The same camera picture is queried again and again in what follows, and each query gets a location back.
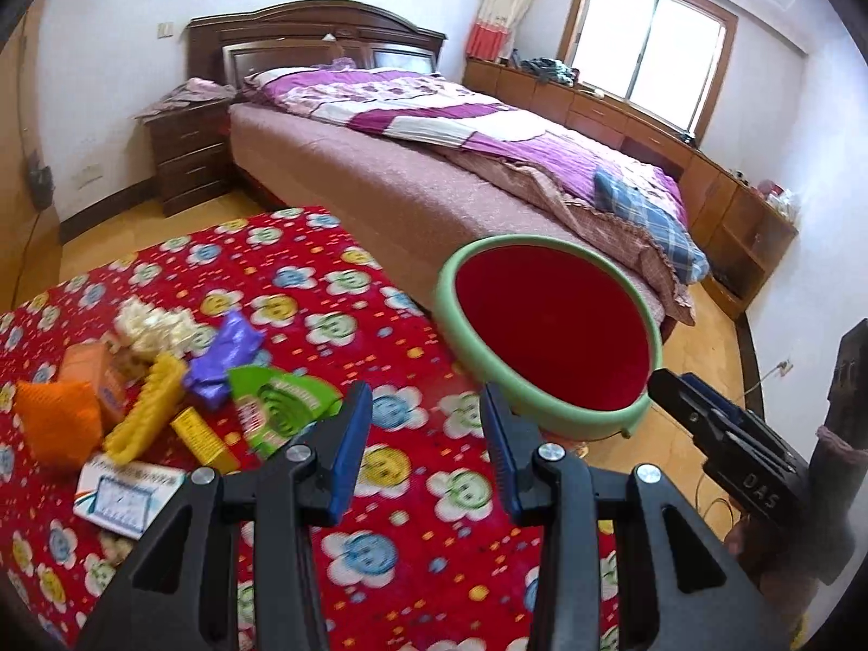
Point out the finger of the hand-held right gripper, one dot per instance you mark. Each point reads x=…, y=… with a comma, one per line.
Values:
x=736, y=424
x=681, y=407

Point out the pile of dark clothes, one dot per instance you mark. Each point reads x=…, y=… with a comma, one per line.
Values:
x=546, y=68

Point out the person's right hand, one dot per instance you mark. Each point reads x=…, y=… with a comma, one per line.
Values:
x=746, y=549

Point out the green round-print package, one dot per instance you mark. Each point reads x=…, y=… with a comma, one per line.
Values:
x=278, y=407

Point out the dark wooden bed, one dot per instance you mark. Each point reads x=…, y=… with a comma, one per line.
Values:
x=305, y=34

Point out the orange cardboard box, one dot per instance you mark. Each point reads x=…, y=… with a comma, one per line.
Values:
x=91, y=369

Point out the lilac cloth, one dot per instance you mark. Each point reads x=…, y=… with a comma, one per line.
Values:
x=339, y=62

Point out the black plug adapter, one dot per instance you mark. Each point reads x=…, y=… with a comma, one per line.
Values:
x=39, y=180

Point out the orange mesh packet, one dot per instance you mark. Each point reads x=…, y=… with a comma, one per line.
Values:
x=57, y=424

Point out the red flower printed tablecloth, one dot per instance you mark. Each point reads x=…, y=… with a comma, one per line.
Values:
x=420, y=488

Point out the floral curtain with red hem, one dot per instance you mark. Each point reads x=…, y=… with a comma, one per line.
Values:
x=505, y=0

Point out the small yellow box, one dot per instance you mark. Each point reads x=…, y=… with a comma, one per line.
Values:
x=200, y=437

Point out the window with wooden frame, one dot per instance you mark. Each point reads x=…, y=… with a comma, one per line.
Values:
x=644, y=47

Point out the purple crumpled wrapper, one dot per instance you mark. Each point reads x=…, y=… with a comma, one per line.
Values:
x=224, y=359

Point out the red bucket with green rim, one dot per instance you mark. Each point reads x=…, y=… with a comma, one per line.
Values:
x=556, y=325

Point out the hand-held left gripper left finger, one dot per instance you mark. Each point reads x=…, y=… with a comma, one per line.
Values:
x=352, y=451

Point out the white and blue box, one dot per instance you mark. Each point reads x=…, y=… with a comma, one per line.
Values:
x=125, y=498

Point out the blue plaid pillow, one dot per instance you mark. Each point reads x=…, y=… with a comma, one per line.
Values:
x=651, y=224

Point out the yellow ridged plastic piece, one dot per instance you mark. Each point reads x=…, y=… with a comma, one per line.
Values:
x=146, y=407

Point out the white wall switch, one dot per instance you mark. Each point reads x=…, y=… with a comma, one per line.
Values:
x=167, y=29

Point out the purple patterned quilt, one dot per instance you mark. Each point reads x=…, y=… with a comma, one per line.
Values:
x=407, y=102

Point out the low wooden cabinet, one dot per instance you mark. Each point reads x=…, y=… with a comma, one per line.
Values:
x=590, y=108

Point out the white crumpled paper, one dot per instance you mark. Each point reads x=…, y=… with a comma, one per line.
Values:
x=156, y=329

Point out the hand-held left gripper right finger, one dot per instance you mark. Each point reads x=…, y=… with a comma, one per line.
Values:
x=500, y=451

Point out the pink folded cloth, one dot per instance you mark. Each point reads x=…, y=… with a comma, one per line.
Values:
x=190, y=91

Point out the white wall socket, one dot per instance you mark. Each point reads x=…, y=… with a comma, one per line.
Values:
x=88, y=175
x=784, y=366

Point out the dark wooden nightstand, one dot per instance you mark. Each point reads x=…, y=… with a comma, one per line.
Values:
x=190, y=156

